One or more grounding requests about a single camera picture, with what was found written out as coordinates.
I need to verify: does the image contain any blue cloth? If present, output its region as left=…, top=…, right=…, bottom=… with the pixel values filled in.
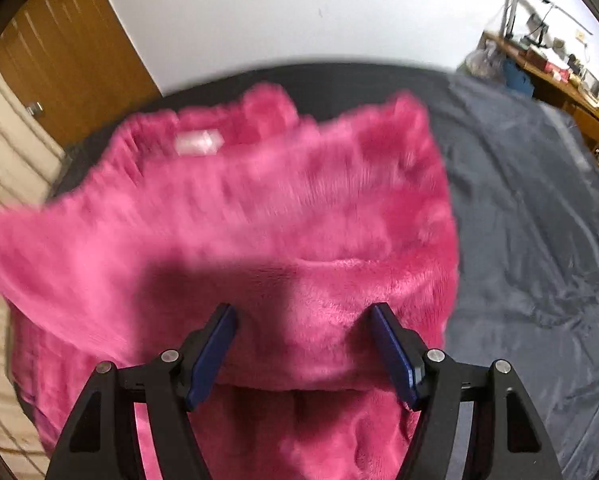
left=504, top=57, right=535, bottom=96

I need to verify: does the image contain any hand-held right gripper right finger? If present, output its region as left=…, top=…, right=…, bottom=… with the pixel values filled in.
left=370, top=302, right=565, bottom=480

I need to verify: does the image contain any clear plastic bag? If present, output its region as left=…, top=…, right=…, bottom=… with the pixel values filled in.
left=462, top=40, right=505, bottom=78

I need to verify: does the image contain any brown wooden door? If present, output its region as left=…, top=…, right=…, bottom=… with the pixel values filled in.
left=0, top=0, right=163, bottom=148

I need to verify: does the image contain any dark grey bed sheet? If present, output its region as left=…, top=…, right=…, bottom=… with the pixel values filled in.
left=10, top=62, right=599, bottom=480

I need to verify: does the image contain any wooden desk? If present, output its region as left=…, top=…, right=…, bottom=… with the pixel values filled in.
left=482, top=30, right=599, bottom=141

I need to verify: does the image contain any white electric kettle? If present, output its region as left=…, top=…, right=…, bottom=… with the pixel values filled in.
left=582, top=72, right=599, bottom=106

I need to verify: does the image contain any pink fleece garment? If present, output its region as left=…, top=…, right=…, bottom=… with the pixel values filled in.
left=0, top=85, right=461, bottom=480

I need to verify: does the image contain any red box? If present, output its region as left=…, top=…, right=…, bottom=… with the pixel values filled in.
left=524, top=50, right=565, bottom=76

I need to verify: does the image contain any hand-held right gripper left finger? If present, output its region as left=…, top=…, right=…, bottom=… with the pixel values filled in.
left=44, top=302, right=239, bottom=480

